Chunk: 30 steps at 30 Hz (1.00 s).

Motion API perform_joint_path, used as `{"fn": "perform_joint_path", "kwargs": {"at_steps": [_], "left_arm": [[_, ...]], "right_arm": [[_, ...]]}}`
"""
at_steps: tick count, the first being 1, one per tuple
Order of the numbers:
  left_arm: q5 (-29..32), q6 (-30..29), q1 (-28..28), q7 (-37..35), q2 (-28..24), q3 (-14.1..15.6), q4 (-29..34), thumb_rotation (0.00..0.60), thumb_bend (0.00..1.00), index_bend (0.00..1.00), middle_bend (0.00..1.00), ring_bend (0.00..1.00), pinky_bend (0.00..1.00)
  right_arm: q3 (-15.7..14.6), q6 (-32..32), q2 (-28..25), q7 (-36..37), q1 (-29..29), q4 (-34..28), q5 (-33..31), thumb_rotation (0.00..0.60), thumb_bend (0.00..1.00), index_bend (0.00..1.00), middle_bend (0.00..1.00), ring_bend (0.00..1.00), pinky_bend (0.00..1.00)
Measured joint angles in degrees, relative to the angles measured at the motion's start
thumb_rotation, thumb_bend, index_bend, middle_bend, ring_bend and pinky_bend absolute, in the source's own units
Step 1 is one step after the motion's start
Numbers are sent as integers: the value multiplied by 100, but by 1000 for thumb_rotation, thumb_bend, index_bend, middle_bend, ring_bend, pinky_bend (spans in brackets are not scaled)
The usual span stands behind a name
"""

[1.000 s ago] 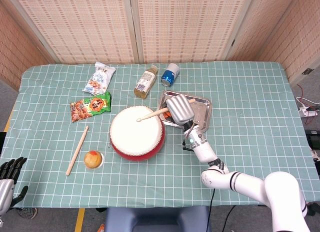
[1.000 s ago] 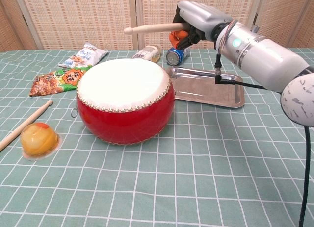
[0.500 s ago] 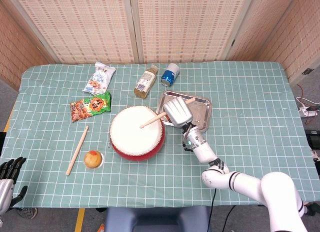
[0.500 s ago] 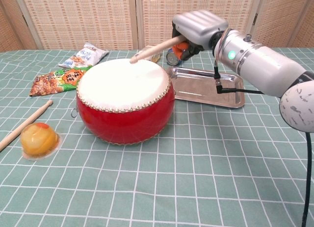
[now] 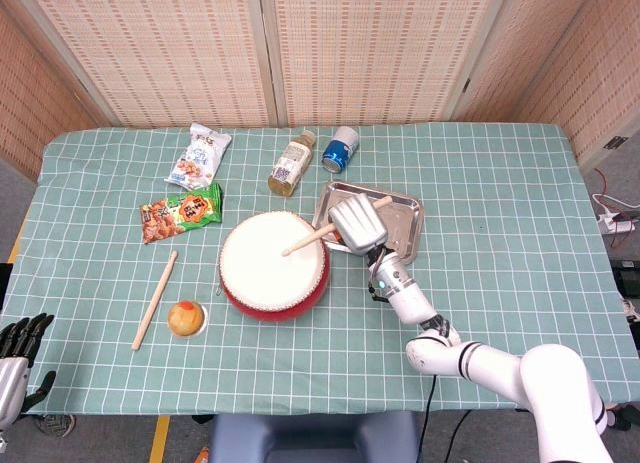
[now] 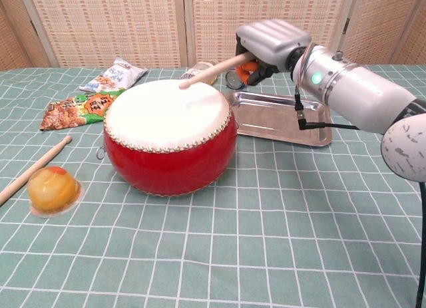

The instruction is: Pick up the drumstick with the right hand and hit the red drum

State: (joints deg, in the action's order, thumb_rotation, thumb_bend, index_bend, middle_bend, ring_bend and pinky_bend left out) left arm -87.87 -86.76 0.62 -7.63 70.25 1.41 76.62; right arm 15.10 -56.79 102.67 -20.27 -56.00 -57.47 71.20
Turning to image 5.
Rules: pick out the red drum white skin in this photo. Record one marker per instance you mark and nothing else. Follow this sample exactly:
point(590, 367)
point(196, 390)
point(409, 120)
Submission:
point(265, 283)

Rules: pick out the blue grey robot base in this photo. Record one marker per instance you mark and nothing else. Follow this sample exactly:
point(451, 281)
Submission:
point(315, 438)

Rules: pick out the yellow fruit jelly cup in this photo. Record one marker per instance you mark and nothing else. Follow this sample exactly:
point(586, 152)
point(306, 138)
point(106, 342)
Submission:
point(186, 319)

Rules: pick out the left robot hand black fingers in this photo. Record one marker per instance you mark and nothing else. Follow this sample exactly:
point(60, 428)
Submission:
point(12, 383)

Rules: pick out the green orange snack bag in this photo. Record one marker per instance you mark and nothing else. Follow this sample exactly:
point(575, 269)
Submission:
point(180, 213)

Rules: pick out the white power strip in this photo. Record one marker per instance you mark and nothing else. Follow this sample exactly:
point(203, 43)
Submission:
point(617, 225)

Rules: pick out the green checked tablecloth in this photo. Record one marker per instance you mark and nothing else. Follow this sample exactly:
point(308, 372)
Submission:
point(325, 368)

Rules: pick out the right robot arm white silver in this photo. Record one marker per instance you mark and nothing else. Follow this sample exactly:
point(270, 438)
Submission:
point(410, 298)

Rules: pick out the blue white drink can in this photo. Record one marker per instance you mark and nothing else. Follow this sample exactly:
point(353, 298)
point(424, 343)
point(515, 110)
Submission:
point(340, 150)

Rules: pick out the yellow tea plastic bottle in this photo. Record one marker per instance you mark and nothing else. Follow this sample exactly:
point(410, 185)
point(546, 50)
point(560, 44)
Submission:
point(290, 165)

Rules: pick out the wooden drumstick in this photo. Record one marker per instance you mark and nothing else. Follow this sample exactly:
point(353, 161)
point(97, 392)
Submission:
point(155, 300)
point(307, 241)

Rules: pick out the white blue snack bag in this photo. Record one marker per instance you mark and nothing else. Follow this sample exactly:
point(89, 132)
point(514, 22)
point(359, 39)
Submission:
point(197, 158)

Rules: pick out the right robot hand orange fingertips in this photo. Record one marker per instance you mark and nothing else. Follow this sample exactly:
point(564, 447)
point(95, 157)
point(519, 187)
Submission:
point(360, 225)

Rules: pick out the stainless steel tray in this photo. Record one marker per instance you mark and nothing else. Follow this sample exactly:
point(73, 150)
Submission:
point(405, 233)

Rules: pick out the woven bamboo folding screen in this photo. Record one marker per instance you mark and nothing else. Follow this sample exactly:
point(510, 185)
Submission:
point(165, 53)

